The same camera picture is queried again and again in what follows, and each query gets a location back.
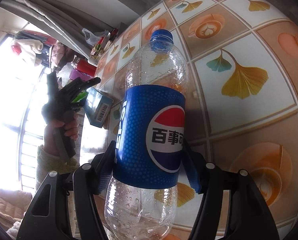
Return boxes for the blue medicine box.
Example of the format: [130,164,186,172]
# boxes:
[84,87,114,128]

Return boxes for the Pepsi plastic bottle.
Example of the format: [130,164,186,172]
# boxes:
[105,29,188,239]

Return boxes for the person's left hand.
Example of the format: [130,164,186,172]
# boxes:
[43,113,78,157]

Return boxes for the purple container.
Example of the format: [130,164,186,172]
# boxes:
[69,69,92,81]

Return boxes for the hanging clothes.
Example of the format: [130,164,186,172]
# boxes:
[11,30,57,67]

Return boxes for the white plastic bag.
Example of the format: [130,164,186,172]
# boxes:
[82,28,110,46]

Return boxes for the grey curtain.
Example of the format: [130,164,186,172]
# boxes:
[0,0,95,61]

